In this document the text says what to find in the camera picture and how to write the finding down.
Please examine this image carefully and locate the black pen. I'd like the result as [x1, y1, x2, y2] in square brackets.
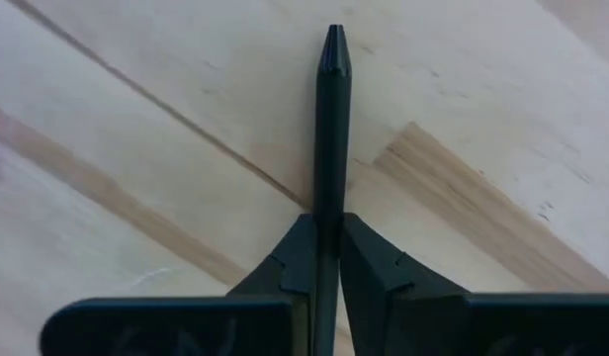
[311, 23, 354, 356]

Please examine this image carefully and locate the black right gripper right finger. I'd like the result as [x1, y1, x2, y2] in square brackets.
[339, 213, 609, 356]

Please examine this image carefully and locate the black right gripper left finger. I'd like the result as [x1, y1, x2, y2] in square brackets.
[40, 213, 318, 356]

